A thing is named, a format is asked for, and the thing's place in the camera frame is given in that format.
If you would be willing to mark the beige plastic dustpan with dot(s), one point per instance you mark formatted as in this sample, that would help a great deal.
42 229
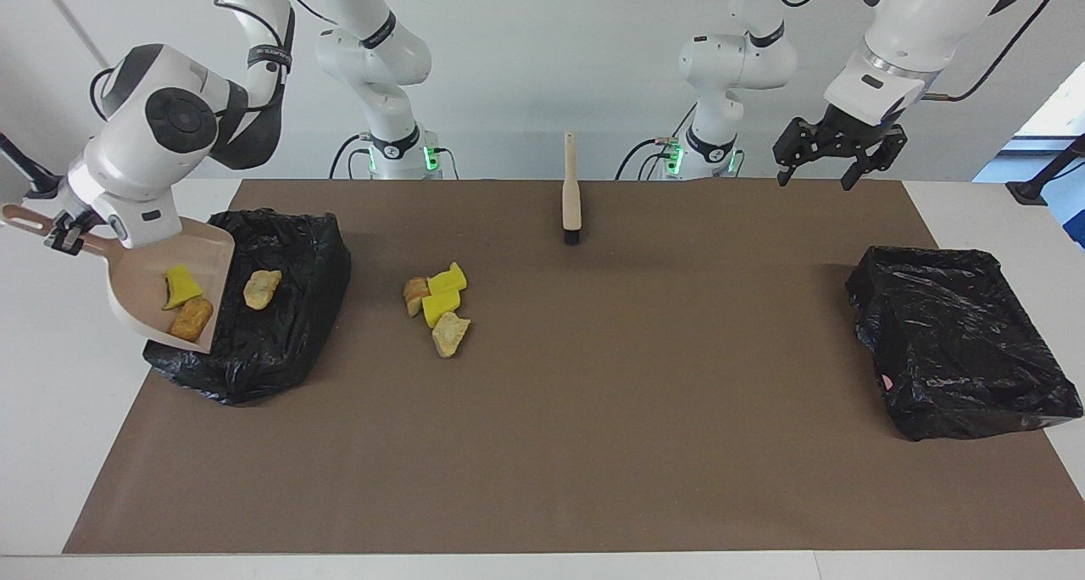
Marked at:
140 283

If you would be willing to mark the striped croissant bread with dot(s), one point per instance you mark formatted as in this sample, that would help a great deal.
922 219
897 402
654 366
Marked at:
262 290

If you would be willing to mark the black clamp stand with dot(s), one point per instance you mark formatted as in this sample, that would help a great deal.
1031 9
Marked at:
1038 186
25 173

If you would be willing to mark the pale angular bread chunk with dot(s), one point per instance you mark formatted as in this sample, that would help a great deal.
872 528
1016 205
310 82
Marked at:
449 336

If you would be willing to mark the oval brown bread roll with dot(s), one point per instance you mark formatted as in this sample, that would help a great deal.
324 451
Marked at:
191 320

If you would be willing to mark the beige hand brush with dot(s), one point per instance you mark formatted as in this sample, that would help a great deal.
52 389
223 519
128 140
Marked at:
572 198

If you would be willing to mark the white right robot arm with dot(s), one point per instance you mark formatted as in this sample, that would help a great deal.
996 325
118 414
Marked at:
161 131

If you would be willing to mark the small striped croissant piece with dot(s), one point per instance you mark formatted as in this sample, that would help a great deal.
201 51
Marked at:
415 296

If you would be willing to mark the yellow sponge block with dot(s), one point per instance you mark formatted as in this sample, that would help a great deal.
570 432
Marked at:
439 309
447 280

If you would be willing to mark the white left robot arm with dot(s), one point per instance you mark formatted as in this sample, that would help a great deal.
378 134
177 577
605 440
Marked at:
737 54

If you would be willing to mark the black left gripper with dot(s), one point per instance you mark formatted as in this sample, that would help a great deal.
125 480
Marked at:
852 131

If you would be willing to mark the brown table mat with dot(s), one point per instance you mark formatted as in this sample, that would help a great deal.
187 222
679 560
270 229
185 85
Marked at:
542 495

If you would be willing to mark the black bag-lined bin pink mark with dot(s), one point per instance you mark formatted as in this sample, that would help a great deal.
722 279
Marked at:
958 351

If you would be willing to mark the curved yellow sponge piece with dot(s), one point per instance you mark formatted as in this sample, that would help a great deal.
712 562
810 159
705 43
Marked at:
182 285

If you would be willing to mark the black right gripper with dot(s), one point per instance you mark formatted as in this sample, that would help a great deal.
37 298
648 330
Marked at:
75 225

